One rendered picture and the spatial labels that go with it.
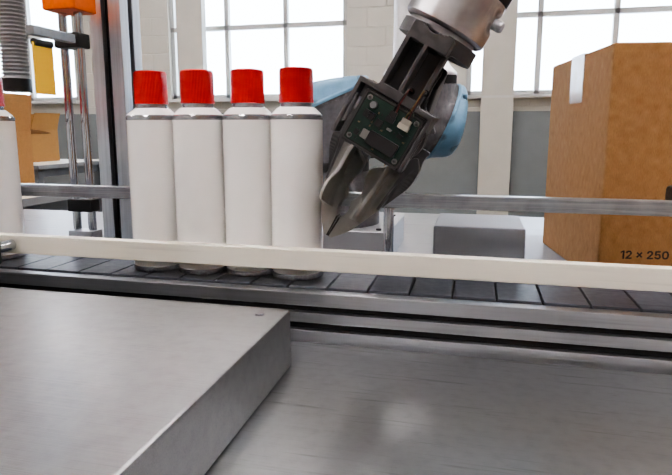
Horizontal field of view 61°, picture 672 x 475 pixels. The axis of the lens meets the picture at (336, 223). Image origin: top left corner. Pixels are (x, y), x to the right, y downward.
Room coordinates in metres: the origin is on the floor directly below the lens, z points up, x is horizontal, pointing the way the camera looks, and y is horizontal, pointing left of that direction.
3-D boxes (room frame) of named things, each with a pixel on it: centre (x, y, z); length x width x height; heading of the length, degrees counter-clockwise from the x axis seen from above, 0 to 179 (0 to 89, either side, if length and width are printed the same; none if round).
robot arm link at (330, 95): (0.94, 0.00, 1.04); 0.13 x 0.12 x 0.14; 91
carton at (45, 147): (4.46, 2.41, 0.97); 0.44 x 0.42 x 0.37; 163
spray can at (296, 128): (0.57, 0.04, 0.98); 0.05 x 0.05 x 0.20
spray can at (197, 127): (0.59, 0.14, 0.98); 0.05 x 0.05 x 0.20
